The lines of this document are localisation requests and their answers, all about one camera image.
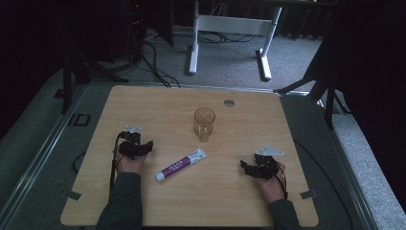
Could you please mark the grey tape piece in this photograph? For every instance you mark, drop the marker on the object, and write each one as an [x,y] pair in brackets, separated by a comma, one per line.
[72,195]
[309,194]

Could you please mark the black rectangular floor frame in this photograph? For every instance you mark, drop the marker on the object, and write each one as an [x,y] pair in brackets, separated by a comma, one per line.
[79,119]

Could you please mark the person's right hand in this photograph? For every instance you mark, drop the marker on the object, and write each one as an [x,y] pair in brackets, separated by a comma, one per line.
[271,188]

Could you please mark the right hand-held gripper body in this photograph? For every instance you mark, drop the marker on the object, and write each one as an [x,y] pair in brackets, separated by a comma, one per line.
[266,159]

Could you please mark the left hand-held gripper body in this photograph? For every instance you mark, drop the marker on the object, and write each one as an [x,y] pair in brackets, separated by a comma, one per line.
[129,138]

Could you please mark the white purple toothpaste tube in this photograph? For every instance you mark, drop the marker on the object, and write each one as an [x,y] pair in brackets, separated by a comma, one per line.
[180,165]

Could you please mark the person's left hand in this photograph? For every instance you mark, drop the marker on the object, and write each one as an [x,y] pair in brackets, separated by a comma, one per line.
[129,164]

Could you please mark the metal floor rail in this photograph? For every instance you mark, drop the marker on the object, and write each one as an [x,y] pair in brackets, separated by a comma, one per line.
[38,153]
[348,166]

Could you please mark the clear drinking glass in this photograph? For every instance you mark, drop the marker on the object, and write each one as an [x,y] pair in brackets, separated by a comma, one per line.
[204,123]

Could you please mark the grey round table grommet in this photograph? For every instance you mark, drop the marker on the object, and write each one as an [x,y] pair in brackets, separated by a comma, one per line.
[229,103]

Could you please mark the white desk frame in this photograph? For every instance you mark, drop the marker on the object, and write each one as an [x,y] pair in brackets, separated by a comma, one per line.
[233,25]

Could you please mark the black tripod stand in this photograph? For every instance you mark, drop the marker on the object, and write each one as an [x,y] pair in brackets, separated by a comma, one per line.
[319,86]
[68,73]

